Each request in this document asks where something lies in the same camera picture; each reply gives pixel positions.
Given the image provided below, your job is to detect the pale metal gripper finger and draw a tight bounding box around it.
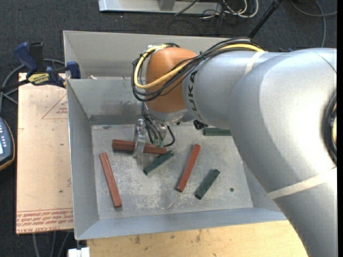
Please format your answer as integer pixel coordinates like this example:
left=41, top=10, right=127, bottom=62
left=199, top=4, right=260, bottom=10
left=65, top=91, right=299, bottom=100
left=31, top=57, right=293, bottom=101
left=139, top=119, right=147, bottom=157
left=132, top=119, right=143, bottom=158

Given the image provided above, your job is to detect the red-brown flat block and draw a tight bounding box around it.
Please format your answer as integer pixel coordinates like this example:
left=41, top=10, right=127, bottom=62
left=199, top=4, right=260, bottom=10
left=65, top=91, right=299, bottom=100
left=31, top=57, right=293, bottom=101
left=111, top=139, right=168, bottom=155
left=175, top=143, right=202, bottom=193
left=99, top=152, right=123, bottom=209

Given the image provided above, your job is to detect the dark green flat block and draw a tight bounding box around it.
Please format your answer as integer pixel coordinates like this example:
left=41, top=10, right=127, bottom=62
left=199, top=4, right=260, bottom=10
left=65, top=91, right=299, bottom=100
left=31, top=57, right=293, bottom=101
left=142, top=150, right=175, bottom=176
left=194, top=169, right=221, bottom=200
left=202, top=127, right=232, bottom=137

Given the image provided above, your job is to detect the grey metal bin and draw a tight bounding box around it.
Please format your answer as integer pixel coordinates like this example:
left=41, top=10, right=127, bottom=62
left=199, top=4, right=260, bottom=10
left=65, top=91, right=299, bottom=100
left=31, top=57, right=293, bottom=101
left=63, top=30, right=289, bottom=241

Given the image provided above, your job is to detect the brown cardboard board, red print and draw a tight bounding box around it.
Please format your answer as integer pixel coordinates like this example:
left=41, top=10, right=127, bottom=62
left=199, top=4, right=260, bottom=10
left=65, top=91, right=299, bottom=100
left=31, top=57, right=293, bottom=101
left=16, top=72, right=74, bottom=235

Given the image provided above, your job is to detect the black cylinder on white bracket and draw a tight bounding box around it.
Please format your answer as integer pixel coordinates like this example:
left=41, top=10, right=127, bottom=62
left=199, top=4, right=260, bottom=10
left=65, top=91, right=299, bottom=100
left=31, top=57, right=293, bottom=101
left=192, top=119, right=208, bottom=131

